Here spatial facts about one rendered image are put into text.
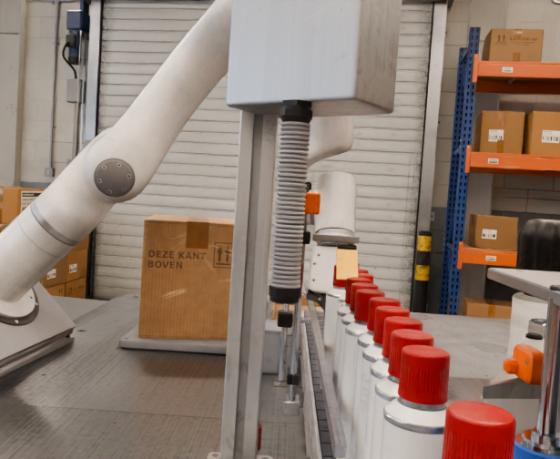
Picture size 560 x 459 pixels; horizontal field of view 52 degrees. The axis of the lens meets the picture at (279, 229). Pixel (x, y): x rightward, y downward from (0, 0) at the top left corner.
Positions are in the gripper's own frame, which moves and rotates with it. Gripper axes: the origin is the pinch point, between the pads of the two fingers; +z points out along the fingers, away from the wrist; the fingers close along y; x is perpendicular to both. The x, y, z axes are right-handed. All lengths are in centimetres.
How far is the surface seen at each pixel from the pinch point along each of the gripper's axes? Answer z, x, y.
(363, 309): 6, -54, -1
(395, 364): 14, -73, -1
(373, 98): -14, -65, -2
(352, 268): -1.7, -39.6, -0.7
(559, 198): -164, 339, 217
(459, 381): 11.0, -11.9, 22.2
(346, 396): 16, -50, -2
